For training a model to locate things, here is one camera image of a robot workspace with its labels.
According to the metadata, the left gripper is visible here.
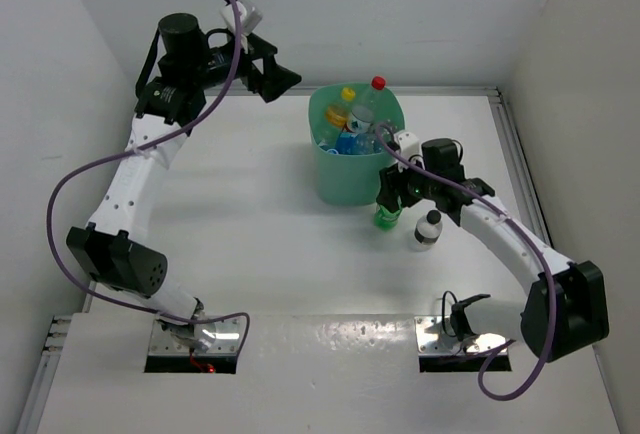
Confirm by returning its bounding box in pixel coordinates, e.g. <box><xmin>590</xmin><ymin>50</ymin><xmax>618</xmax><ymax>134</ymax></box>
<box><xmin>187</xmin><ymin>30</ymin><xmax>298</xmax><ymax>102</ymax></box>

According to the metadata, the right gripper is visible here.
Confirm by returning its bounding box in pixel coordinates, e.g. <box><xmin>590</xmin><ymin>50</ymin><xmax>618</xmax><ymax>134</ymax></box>
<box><xmin>376</xmin><ymin>152</ymin><xmax>438</xmax><ymax>213</ymax></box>

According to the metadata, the green plastic bottle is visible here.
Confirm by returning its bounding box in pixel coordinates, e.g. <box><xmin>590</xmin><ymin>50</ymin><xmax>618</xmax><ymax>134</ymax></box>
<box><xmin>373</xmin><ymin>204</ymin><xmax>402</xmax><ymax>231</ymax></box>

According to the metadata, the black label clear bottle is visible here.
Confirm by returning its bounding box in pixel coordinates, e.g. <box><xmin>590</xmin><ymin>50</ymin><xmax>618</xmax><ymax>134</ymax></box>
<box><xmin>370</xmin><ymin>118</ymin><xmax>402</xmax><ymax>135</ymax></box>

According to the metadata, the black cap small bottle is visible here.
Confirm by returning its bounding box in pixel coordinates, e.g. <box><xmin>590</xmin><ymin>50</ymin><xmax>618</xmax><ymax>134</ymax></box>
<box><xmin>414</xmin><ymin>209</ymin><xmax>443</xmax><ymax>250</ymax></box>

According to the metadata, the yellow cap orange label bottle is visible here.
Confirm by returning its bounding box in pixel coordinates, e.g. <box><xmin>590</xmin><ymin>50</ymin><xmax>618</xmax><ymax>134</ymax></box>
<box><xmin>317</xmin><ymin>87</ymin><xmax>356</xmax><ymax>147</ymax></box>

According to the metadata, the red cap red label bottle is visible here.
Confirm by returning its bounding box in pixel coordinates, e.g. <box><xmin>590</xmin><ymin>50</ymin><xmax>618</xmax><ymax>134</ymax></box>
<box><xmin>345</xmin><ymin>76</ymin><xmax>386</xmax><ymax>135</ymax></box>

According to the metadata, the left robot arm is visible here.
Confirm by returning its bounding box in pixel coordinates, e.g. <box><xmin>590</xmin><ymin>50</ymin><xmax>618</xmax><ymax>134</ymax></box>
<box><xmin>66</xmin><ymin>6</ymin><xmax>301</xmax><ymax>329</ymax></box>

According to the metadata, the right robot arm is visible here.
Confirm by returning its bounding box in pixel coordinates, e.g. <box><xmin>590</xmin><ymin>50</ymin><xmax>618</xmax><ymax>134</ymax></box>
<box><xmin>376</xmin><ymin>130</ymin><xmax>610</xmax><ymax>362</ymax></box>

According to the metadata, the green plastic bin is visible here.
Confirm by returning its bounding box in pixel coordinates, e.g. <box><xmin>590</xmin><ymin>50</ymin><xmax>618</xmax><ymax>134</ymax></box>
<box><xmin>308</xmin><ymin>77</ymin><xmax>405</xmax><ymax>206</ymax></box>

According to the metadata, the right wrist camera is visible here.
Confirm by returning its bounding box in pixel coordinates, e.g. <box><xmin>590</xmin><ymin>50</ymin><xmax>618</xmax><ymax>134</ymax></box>
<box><xmin>393</xmin><ymin>130</ymin><xmax>421</xmax><ymax>161</ymax></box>

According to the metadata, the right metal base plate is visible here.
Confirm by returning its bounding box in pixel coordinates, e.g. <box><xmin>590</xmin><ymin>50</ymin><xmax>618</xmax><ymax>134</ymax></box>
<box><xmin>414</xmin><ymin>315</ymin><xmax>506</xmax><ymax>357</ymax></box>

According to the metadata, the metal base plate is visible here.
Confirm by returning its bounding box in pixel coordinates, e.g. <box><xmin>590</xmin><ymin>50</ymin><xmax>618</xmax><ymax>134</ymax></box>
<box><xmin>148</xmin><ymin>320</ymin><xmax>243</xmax><ymax>357</ymax></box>
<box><xmin>414</xmin><ymin>315</ymin><xmax>506</xmax><ymax>357</ymax></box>

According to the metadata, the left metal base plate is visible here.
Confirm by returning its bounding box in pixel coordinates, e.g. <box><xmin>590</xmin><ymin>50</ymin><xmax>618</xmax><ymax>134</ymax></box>
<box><xmin>148</xmin><ymin>320</ymin><xmax>243</xmax><ymax>357</ymax></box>

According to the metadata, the red wire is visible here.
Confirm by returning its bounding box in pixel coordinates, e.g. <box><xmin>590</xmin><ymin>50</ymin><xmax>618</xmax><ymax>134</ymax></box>
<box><xmin>188</xmin><ymin>351</ymin><xmax>217</xmax><ymax>374</ymax></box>

